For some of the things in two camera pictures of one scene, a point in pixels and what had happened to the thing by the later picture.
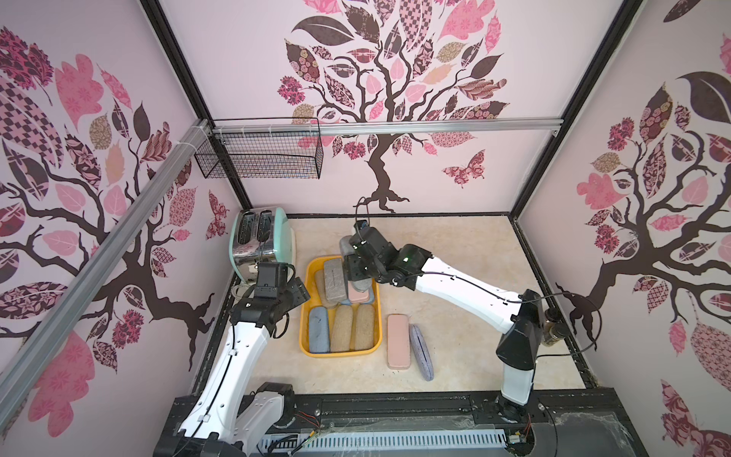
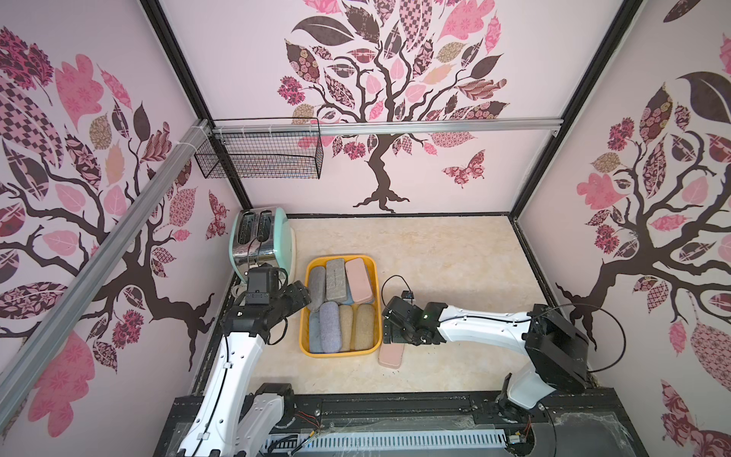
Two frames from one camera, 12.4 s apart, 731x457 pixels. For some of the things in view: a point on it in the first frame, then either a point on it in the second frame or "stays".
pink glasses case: (356, 296) stays
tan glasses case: (341, 327) stays
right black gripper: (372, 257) to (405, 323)
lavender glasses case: (422, 352) to (329, 327)
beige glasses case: (364, 328) stays
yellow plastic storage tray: (339, 317) stays
